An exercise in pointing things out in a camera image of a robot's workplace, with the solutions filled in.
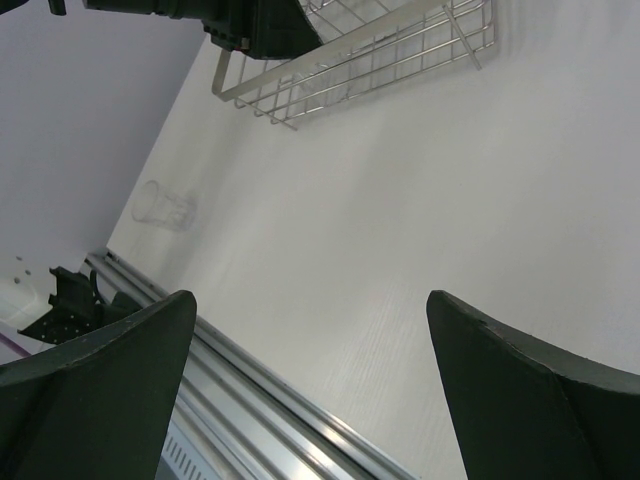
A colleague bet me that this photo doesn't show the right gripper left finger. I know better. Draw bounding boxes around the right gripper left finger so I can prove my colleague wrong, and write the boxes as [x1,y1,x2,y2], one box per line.
[1,291,197,479]

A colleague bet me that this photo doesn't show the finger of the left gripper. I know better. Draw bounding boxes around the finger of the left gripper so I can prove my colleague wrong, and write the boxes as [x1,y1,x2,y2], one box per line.
[247,0,323,60]

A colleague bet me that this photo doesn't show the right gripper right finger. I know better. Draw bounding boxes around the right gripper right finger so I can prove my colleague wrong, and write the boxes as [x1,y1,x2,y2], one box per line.
[426,290,639,479]

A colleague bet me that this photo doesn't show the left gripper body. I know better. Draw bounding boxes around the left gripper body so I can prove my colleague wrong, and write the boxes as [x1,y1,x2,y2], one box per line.
[202,0,258,53]

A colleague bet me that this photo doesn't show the clear glass tumbler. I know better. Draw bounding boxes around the clear glass tumbler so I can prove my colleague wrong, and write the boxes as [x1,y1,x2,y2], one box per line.
[131,180,197,232]

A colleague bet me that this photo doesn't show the wire dish rack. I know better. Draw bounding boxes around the wire dish rack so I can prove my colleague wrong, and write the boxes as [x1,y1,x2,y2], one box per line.
[212,0,497,129]

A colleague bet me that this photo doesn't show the slotted cable duct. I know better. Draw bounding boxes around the slotted cable duct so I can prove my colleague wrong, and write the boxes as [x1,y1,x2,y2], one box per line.
[156,425,219,480]

